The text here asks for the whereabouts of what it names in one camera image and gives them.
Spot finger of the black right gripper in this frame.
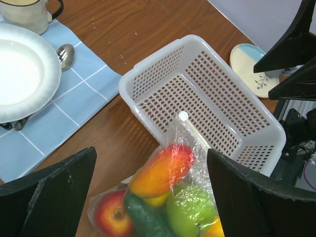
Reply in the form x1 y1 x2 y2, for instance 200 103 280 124
268 57 316 100
253 0 316 73

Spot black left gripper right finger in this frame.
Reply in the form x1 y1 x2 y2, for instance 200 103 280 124
207 149 316 237

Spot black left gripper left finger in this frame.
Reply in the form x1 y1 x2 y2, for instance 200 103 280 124
0 147 97 237

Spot clear zip top bag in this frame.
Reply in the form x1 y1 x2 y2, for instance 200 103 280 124
87 111 219 237

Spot red orange fake mango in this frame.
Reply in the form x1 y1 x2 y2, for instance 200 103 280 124
129 144 196 198

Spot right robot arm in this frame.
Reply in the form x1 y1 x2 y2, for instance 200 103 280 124
253 0 316 186

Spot yellow orange fake fruit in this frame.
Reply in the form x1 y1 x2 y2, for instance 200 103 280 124
202 215 225 237

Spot green fake apple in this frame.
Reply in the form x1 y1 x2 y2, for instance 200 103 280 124
166 184 217 237

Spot red fake apple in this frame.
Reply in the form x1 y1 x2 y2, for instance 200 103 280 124
94 190 134 237

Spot dark green fake cucumber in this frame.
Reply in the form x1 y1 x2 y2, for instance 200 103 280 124
123 193 176 237

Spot cream and blue saucer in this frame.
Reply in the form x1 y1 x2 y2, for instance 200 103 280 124
230 43 279 98

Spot white perforated plastic basket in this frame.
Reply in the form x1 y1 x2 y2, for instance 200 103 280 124
118 35 286 176

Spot blue checkered placemat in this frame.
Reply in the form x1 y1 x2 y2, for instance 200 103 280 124
0 20 121 182

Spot white round plate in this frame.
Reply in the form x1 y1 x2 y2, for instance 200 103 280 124
0 23 62 123

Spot metal spoon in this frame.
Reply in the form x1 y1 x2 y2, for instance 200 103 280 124
56 44 75 72

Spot cream enamel mug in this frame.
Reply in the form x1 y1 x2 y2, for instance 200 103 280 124
0 0 64 35

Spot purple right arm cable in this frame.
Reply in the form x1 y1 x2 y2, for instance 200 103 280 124
303 158 316 191

